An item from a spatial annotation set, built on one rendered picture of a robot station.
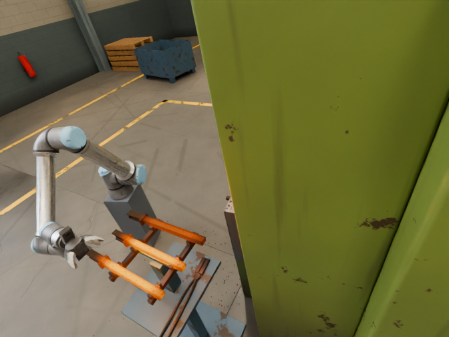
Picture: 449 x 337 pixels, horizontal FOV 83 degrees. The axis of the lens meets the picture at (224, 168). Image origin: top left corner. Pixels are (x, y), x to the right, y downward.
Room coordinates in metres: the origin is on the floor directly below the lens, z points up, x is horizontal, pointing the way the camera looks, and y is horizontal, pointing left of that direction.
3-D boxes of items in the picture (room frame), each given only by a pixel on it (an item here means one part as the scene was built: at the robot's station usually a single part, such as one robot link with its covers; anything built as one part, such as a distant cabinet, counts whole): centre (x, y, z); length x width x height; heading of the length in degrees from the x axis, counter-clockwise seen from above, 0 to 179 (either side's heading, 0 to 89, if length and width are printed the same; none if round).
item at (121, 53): (8.33, 1.98, 0.35); 1.26 x 0.88 x 0.70; 54
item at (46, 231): (0.91, 0.89, 0.98); 0.12 x 0.09 x 0.10; 53
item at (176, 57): (6.65, 0.87, 0.36); 1.21 x 0.81 x 0.72; 42
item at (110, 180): (1.62, 0.84, 0.79); 0.17 x 0.15 x 0.18; 72
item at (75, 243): (0.81, 0.75, 0.98); 0.12 x 0.08 x 0.09; 53
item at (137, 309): (0.65, 0.35, 0.74); 0.40 x 0.30 x 0.02; 144
